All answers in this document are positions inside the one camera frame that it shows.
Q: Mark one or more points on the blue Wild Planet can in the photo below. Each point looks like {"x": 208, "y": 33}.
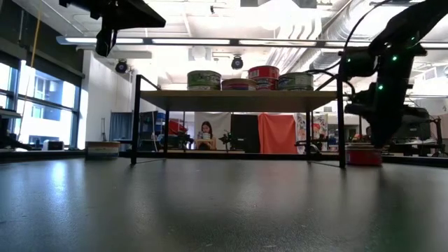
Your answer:
{"x": 238, "y": 84}

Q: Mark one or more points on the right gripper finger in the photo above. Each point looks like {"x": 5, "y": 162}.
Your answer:
{"x": 383, "y": 133}

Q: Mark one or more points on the colourful poster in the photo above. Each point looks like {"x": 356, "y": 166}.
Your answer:
{"x": 316, "y": 126}

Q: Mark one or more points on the small black tabletop device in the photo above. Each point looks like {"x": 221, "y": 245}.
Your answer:
{"x": 227, "y": 138}

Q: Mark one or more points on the white backdrop cloth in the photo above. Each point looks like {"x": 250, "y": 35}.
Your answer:
{"x": 220, "y": 120}

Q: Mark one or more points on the black table frame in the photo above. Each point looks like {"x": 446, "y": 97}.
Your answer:
{"x": 217, "y": 156}

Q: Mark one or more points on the wooden shelf with black legs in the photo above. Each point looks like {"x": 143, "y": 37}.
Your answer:
{"x": 231, "y": 101}

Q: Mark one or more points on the striped label seafood can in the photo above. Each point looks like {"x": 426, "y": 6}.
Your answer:
{"x": 102, "y": 150}

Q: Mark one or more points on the large window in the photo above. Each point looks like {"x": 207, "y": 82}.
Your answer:
{"x": 45, "y": 105}

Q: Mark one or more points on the silver ventilation duct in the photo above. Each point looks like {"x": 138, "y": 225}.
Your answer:
{"x": 336, "y": 31}

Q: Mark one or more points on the grey side desk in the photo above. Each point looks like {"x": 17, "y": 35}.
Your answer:
{"x": 8, "y": 113}

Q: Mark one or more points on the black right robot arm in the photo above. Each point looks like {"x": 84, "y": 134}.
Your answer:
{"x": 413, "y": 21}

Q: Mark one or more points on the black upright panel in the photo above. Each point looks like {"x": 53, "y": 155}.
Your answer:
{"x": 245, "y": 133}

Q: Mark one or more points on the black equipment rack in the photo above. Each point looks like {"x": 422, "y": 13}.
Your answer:
{"x": 148, "y": 129}

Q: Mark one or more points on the long ceiling light fixture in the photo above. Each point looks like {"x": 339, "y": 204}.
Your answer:
{"x": 192, "y": 41}

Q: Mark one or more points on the orange hanging cloth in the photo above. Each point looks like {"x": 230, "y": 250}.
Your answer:
{"x": 278, "y": 133}

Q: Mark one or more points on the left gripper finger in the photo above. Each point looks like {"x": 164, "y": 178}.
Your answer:
{"x": 140, "y": 15}

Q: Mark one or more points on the red bag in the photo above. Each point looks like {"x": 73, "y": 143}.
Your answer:
{"x": 175, "y": 126}

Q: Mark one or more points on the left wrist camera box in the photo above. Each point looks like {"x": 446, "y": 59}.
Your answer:
{"x": 105, "y": 38}

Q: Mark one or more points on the black table mat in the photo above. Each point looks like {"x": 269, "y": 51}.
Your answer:
{"x": 224, "y": 210}

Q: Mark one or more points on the dark computer monitor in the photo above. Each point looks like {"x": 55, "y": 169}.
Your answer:
{"x": 421, "y": 127}

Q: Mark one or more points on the background desk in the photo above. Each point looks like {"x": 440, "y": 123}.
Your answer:
{"x": 420, "y": 144}

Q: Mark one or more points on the green labelled seafood can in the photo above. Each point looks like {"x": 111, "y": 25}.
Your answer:
{"x": 204, "y": 80}
{"x": 295, "y": 81}

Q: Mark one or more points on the blue curtain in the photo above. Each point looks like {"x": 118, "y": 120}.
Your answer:
{"x": 119, "y": 126}

